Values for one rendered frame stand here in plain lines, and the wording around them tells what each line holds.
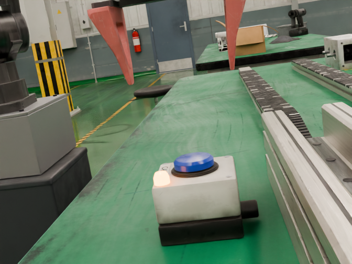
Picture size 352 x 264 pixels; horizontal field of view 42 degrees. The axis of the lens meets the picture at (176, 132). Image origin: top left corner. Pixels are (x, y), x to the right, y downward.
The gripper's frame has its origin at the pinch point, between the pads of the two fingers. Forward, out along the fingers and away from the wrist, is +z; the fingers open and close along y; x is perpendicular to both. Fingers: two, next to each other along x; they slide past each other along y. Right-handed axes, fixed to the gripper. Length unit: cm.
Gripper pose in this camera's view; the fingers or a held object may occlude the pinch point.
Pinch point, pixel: (179, 68)
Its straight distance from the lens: 44.5
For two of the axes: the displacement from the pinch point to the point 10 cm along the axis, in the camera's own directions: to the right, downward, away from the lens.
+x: 0.8, -2.2, 9.7
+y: 9.9, -1.3, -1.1
